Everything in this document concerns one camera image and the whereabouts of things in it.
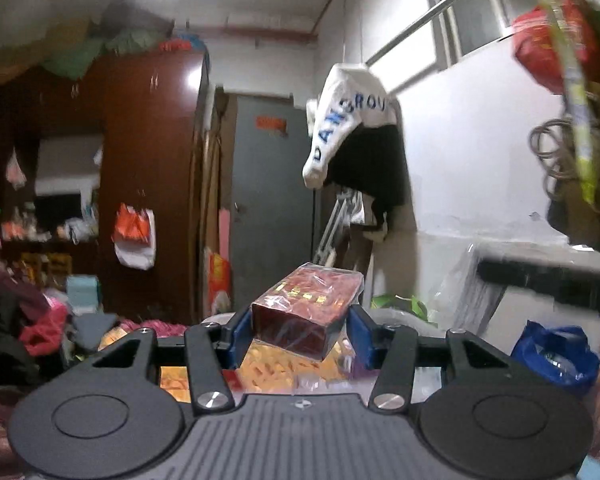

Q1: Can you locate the black hanging garment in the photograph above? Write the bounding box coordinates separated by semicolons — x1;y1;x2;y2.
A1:
325;125;410;242

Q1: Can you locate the dark red wooden wardrobe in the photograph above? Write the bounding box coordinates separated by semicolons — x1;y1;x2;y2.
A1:
0;51;208;324

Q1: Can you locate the red hanging bag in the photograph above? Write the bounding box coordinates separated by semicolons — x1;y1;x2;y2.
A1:
513;0;600;94

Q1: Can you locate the coiled grey cable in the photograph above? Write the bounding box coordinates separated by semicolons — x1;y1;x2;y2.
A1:
528;117;589;201

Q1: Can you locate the yellow orange cloth pile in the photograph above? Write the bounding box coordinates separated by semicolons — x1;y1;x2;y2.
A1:
98;320;355;403

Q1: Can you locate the white jacket with blue letters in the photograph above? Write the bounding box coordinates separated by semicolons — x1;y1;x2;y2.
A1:
302;63;398;188

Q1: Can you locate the blue plastic bag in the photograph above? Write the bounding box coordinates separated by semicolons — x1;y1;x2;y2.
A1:
510;321;600;398

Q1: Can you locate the yellow green lanyard strap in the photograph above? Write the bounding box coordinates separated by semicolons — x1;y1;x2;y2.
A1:
517;0;600;206

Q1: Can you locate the red clothing pile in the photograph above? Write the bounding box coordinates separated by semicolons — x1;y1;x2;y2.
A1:
0;269;68;356

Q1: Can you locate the red rectangular box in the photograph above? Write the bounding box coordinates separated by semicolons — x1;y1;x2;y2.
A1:
251;263;364;361

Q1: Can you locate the teal small box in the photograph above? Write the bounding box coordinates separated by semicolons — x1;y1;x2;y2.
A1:
66;275;100;315

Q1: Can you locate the grey metal door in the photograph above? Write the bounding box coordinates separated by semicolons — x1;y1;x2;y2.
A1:
230;96;314;309

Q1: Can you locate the red white plastic bag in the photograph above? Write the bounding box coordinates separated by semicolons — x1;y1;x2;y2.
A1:
112;204;157;271

